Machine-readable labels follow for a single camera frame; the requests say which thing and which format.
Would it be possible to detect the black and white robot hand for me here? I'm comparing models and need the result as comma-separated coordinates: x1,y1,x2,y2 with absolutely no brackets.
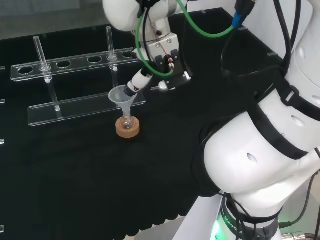
124,33,194,98

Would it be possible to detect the translucent plastic funnel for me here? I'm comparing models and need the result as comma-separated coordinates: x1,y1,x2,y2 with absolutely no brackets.
108,84,139,119

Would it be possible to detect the clear acrylic funnel stand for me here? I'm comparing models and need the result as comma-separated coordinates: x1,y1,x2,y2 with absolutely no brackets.
10,26,147,127

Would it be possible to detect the small round-bottom glass flask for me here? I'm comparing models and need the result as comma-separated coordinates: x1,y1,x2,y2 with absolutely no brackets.
119,111,134,131

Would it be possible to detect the black bench cloth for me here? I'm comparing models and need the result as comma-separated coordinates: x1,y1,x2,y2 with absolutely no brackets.
0,7,287,240

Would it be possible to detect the green cable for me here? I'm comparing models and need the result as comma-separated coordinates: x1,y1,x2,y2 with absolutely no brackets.
135,0,236,77

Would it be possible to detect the blue cable connector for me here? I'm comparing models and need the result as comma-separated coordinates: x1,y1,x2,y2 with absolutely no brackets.
231,13,245,29

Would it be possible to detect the cork ring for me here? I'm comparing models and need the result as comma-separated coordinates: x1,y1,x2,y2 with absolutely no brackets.
115,116,141,139

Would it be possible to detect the thin black cable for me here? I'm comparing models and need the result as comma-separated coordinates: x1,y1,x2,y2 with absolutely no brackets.
220,0,302,81

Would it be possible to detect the metal cable connector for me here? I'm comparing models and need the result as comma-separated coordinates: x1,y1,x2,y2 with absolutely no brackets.
281,232,320,240

